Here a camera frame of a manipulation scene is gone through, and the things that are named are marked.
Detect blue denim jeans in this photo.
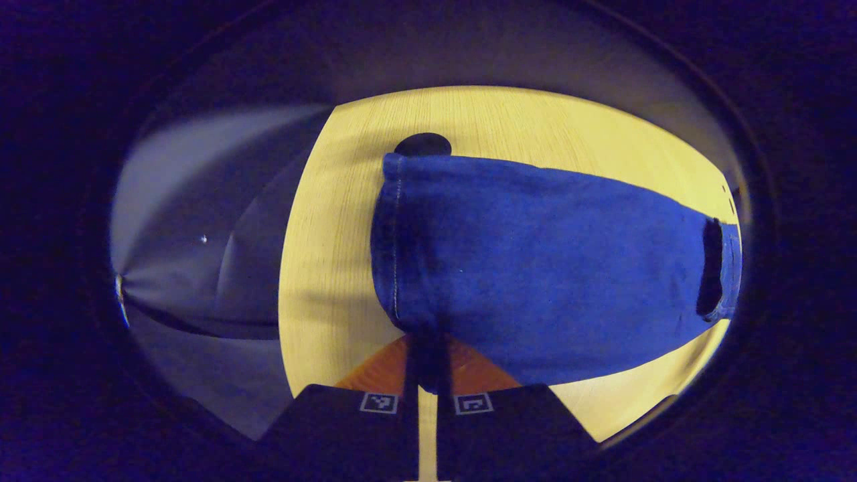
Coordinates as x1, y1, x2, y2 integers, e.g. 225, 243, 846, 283
370, 152, 743, 396

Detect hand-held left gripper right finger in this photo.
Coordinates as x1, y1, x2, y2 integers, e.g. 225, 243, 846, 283
435, 335, 600, 482

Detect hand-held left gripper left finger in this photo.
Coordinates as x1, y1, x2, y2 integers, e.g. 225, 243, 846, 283
258, 333, 421, 482

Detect black round table grommet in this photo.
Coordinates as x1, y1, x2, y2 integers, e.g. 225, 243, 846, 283
393, 132, 453, 158

